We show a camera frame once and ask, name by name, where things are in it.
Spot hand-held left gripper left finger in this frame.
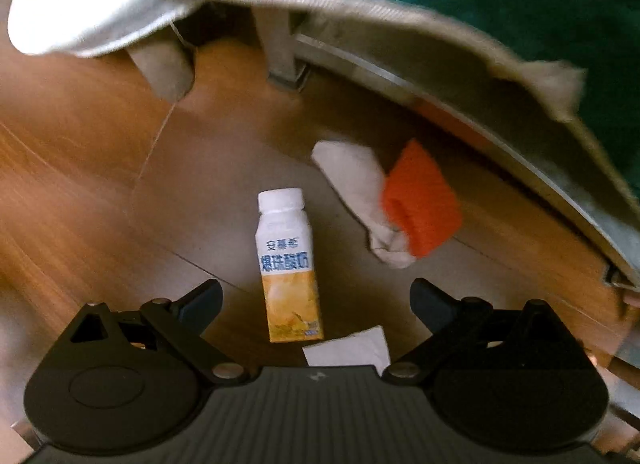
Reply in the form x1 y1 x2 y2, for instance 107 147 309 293
70 279 252 386

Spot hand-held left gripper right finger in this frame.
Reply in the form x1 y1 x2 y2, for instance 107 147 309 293
382 278 576 387

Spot white and yellow yogurt carton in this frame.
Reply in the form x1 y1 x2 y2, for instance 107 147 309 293
256 187 325 344

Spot flat white paper sheet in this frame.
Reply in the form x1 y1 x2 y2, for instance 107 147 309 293
301 325 392 376

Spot orange knitted cloth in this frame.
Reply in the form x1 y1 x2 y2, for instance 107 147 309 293
381 139 463 259

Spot white crumpled paper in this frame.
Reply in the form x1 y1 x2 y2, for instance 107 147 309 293
311 140 417 270

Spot bed leg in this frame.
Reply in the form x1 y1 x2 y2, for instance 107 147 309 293
129 39 196 101
252 9 307 91

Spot bed with teal blanket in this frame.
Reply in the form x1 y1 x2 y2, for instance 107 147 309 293
75 0 640 217

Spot white cloth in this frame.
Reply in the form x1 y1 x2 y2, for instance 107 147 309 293
7 0 281 57

